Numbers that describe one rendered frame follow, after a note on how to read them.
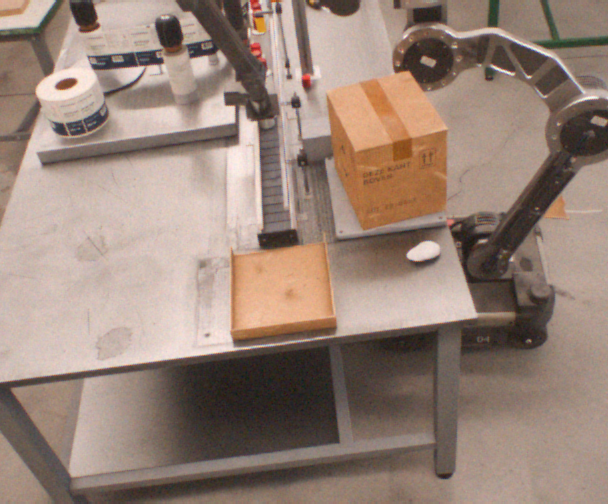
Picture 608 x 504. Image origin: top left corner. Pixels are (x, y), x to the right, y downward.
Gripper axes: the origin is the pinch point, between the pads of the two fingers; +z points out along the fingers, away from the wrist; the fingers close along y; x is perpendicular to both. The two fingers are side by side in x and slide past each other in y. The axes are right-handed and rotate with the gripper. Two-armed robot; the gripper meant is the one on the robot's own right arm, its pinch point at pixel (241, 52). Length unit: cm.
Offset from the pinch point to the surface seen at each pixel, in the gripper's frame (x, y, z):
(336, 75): 31.3, -7.6, 18.1
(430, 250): 47, 89, 14
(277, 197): 8, 62, 13
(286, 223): 10, 73, 13
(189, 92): -19.4, 4.6, 9.8
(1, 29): -114, -92, 24
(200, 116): -16.0, 14.2, 13.6
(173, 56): -21.5, 5.0, -4.4
